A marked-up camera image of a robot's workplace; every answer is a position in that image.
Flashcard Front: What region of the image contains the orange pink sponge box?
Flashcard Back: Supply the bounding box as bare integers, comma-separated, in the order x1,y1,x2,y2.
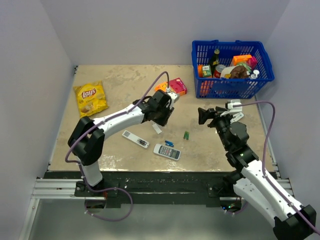
154,77,188,97

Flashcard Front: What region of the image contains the yellow Lays chips bag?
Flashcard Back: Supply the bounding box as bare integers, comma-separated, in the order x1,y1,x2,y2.
73,80,109,118

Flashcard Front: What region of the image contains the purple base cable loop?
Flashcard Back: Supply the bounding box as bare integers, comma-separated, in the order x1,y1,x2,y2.
84,187,134,222

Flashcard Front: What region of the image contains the grey-faced remote control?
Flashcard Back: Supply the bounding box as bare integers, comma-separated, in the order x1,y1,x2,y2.
153,143,181,161

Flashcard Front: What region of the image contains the brown snack packet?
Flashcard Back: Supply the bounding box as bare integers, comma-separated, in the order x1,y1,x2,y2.
220,65,250,79

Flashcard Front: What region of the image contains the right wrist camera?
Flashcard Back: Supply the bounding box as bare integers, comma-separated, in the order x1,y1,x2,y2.
220,99,243,117

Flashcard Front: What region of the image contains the green yellow carton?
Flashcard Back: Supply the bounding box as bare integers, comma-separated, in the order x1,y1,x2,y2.
201,65,212,78

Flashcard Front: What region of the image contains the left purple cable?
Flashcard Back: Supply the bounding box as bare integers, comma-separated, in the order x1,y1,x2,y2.
64,71,171,193

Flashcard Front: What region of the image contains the aluminium frame rail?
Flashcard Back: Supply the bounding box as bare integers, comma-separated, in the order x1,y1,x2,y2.
31,177,81,200

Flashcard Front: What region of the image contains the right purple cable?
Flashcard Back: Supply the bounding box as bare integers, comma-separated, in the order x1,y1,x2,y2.
232,100,320,236

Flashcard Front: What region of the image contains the dark glass bottle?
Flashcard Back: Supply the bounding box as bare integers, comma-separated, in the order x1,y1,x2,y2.
208,48,220,75

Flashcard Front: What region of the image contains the orange pink box in basket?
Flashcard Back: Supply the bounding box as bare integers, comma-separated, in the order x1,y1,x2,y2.
230,54,258,72

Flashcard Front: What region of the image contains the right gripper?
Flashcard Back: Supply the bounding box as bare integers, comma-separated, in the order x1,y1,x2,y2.
197,106,235,150

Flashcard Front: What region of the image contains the small white remote control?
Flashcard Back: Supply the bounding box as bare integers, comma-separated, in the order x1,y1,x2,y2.
230,112,244,124

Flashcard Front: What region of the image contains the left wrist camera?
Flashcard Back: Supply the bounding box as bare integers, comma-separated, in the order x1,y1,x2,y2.
165,87,180,104

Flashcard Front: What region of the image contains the blue battery left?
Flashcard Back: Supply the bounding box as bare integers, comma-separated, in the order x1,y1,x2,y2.
165,142,174,147

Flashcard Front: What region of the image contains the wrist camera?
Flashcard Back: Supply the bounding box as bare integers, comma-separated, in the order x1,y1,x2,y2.
165,87,180,104
220,99,243,117

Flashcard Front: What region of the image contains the blue plastic basket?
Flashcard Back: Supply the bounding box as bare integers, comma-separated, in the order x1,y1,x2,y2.
191,40,275,99

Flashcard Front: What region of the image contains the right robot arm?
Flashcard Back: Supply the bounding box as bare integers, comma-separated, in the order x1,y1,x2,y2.
198,103,319,240

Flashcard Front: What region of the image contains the white bottle cap item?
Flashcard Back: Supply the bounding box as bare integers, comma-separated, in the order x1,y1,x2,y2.
250,69,260,80

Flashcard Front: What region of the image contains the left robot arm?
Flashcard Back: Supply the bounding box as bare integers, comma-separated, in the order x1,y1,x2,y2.
65,90,179,196

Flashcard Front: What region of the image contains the black table front rail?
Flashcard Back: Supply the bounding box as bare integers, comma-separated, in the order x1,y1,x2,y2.
44,171,240,208

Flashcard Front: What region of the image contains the white long remote control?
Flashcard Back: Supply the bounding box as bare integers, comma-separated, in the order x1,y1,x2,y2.
122,130,150,149

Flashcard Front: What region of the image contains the white battery cover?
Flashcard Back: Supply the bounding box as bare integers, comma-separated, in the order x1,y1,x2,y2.
152,123,163,135

